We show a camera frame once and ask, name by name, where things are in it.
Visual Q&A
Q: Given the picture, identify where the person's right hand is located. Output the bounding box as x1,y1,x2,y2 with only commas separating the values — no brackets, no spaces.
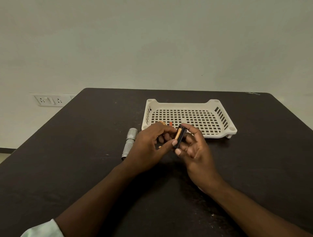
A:
175,123,225,194

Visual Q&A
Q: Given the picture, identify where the person's left hand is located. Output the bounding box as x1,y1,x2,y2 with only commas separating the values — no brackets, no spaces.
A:
123,122,178,175

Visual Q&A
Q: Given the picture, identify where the black battery holder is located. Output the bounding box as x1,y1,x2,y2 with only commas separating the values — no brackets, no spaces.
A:
173,125,188,149

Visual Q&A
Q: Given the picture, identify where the person's left forearm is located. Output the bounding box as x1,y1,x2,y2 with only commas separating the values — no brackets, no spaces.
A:
54,163,147,237

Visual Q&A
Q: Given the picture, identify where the person's right forearm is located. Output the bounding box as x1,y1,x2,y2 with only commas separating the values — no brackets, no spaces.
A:
199,179,313,237

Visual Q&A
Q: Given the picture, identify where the silver metal flashlight body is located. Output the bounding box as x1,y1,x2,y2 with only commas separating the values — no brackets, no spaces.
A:
121,128,138,161

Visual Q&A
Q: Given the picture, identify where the white perforated plastic tray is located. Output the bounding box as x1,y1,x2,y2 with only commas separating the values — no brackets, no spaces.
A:
141,99,238,139

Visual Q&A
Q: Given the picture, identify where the white shirt sleeve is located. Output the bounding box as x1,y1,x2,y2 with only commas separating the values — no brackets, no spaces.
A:
21,219,65,237

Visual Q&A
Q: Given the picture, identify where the white wall socket panel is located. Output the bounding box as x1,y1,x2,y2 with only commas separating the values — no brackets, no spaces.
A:
34,94,72,107

